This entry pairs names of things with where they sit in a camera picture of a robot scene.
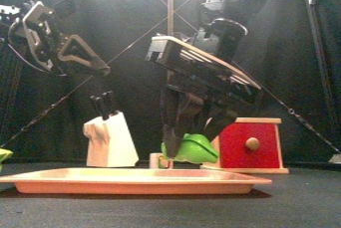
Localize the green toy pea pod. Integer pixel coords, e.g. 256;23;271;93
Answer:
161;132;220;165

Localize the pink rectangular plate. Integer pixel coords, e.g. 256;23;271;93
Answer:
0;167;273;196

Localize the red wooden drawer box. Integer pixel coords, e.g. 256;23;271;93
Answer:
199;116;291;175

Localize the small white toy piece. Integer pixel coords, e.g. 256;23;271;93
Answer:
149;152;174;170

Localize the pale wooden knife block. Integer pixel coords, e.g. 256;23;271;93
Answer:
82;111;141;168

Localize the green toy vegetable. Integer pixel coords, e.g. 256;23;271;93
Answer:
0;147;15;172

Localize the black knife handle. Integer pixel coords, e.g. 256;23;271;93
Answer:
90;95;108;121
101;90;121;119

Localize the thin diagonal brace wire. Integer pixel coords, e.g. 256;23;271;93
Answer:
129;0;341;155
0;0;215;149

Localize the vertical metal frame pole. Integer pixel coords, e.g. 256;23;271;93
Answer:
168;0;176;81

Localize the slanted metal frame pole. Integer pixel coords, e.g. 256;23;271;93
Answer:
300;0;341;130

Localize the grey frame foot bracket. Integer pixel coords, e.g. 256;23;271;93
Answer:
328;153;341;165

